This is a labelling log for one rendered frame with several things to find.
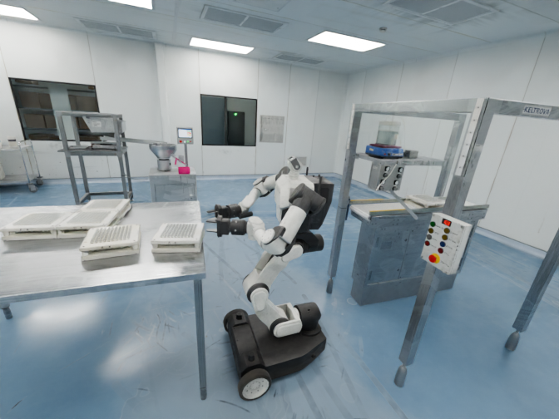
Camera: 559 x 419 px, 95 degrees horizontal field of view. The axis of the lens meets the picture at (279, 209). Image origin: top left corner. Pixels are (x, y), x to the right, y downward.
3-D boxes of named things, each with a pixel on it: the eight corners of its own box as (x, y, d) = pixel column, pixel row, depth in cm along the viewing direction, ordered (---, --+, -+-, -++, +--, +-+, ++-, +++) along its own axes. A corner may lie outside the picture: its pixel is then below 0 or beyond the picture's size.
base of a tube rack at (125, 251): (81, 261, 123) (80, 257, 123) (91, 239, 144) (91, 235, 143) (139, 253, 133) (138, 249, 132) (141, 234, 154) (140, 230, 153)
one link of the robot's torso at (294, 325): (290, 313, 194) (291, 299, 190) (301, 334, 177) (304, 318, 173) (264, 319, 187) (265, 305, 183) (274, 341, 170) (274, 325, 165)
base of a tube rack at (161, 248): (151, 253, 135) (150, 248, 134) (163, 233, 157) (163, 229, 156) (200, 252, 139) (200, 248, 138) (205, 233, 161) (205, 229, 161)
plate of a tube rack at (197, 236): (150, 244, 133) (150, 241, 132) (162, 225, 156) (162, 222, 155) (199, 244, 137) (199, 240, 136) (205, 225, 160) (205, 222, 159)
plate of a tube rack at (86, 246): (79, 252, 122) (78, 248, 121) (90, 231, 142) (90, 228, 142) (137, 244, 132) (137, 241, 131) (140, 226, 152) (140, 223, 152)
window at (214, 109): (201, 145, 628) (200, 93, 589) (201, 145, 629) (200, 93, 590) (255, 146, 680) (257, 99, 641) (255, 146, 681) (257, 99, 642)
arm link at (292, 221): (290, 259, 116) (312, 219, 124) (272, 244, 109) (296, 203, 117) (275, 256, 125) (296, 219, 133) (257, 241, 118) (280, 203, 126)
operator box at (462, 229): (447, 275, 124) (464, 225, 115) (419, 257, 139) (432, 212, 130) (457, 273, 125) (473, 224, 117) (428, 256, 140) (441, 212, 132)
